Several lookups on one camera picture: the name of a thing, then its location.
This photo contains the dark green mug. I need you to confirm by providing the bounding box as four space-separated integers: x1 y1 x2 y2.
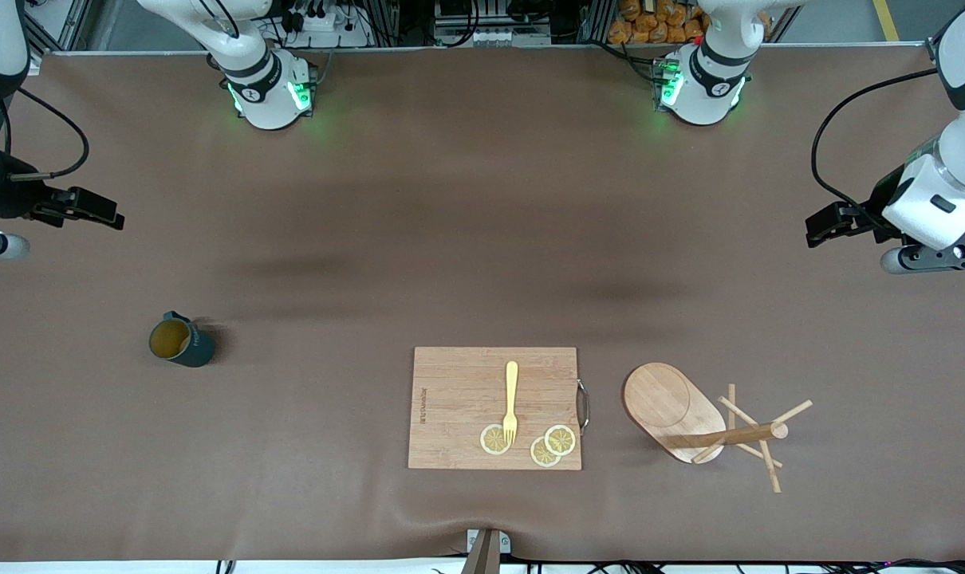
149 310 217 368

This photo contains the wooden mug tree rack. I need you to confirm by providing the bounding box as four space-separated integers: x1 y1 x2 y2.
622 362 814 494

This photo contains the orange snack packets pile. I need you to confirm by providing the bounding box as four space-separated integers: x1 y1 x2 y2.
609 0 772 45

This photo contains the white power strip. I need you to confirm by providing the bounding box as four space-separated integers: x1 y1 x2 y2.
287 6 372 49

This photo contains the brown table mat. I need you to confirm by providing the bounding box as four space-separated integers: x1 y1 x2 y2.
0 44 965 563

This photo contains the yellow plastic fork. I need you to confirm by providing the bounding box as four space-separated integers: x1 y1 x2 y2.
502 360 521 446

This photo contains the wooden cutting board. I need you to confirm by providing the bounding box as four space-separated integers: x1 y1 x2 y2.
408 346 591 471

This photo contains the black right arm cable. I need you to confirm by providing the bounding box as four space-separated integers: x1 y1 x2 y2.
0 84 91 180

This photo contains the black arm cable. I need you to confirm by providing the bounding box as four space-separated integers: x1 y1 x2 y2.
811 68 942 232
0 84 91 180

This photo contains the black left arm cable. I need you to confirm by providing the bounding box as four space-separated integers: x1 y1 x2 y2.
811 68 942 232

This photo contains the grey metal camera post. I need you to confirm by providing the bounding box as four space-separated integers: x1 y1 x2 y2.
465 528 512 574

